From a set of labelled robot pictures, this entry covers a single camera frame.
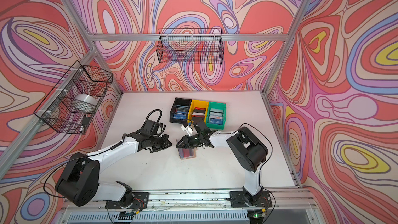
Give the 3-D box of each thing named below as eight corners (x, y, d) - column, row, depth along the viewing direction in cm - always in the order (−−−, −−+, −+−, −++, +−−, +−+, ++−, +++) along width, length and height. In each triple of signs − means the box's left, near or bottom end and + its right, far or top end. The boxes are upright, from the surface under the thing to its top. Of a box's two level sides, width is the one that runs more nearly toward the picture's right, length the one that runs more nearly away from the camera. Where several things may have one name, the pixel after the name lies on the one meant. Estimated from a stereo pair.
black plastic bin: (170, 122, 102) (168, 117, 98) (176, 103, 114) (175, 97, 109) (186, 125, 101) (185, 119, 96) (191, 104, 113) (191, 99, 108)
